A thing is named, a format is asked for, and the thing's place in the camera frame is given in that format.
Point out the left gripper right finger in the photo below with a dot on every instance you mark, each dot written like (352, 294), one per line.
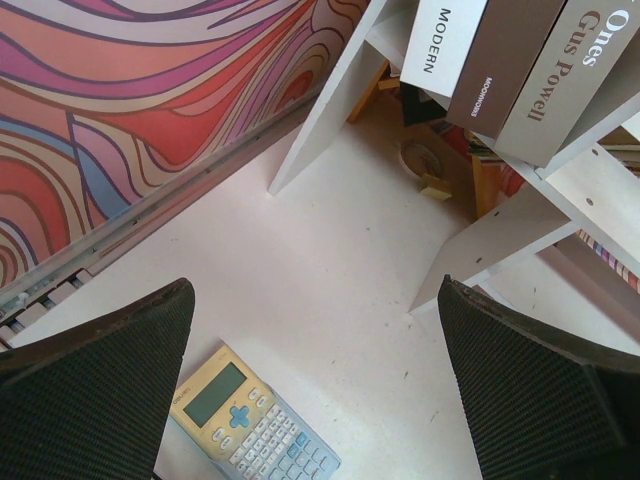
(540, 403)

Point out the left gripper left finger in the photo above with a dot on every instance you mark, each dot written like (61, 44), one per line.
(92, 402)

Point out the white wooden bookshelf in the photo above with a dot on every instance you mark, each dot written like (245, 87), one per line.
(534, 225)

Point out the yellow grey calculator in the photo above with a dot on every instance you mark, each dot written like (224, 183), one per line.
(244, 427)

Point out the small books behind shelf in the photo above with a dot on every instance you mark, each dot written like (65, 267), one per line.
(492, 181)

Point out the yellow block under shelf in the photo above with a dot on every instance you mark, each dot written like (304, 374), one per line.
(434, 187)

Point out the large grey white book stack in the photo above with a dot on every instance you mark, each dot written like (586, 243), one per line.
(530, 76)

